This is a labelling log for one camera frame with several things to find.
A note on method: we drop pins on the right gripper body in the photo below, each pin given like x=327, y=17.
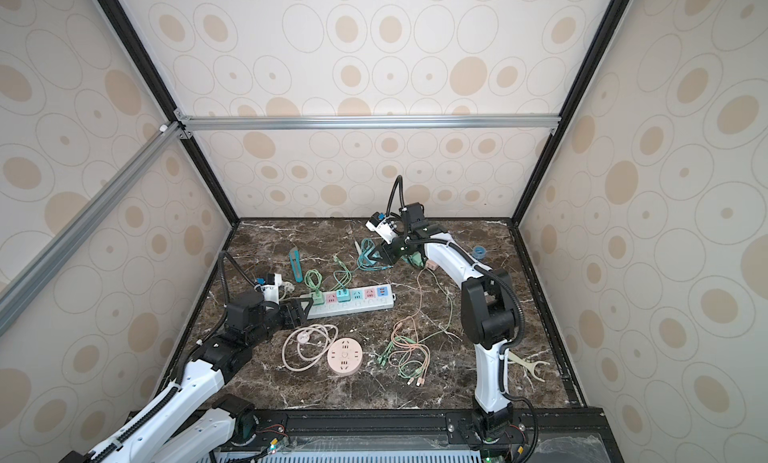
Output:
x=399, y=247

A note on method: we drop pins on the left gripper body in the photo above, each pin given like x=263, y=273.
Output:
x=286, y=320

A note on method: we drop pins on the light green plug adapter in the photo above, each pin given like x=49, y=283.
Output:
x=318, y=298

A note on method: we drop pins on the pink plug adapter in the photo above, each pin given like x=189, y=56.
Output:
x=431, y=263

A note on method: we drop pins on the pink round socket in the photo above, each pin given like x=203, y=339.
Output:
x=345, y=356

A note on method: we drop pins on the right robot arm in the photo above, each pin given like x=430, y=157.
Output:
x=490, y=311

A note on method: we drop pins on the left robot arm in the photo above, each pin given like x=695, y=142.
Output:
x=163, y=431

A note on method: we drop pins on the teal peeler tool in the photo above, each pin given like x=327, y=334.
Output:
x=295, y=263

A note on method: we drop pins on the white multicolour power strip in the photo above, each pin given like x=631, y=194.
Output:
x=363, y=300

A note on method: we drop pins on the blue bottle cap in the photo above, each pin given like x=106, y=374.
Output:
x=479, y=252

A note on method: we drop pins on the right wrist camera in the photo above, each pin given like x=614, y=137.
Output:
x=381, y=225

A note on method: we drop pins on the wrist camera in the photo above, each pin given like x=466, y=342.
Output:
x=381, y=225
x=270, y=287

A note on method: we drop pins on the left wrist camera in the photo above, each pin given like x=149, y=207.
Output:
x=270, y=287

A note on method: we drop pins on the rear aluminium rail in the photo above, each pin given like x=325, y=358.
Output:
x=378, y=122

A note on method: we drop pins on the aluminium rail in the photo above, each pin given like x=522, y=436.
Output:
x=378, y=122
x=18, y=295

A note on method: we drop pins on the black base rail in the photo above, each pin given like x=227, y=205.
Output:
x=580, y=435

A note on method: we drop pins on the left aluminium rail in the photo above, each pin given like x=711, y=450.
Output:
x=18, y=295

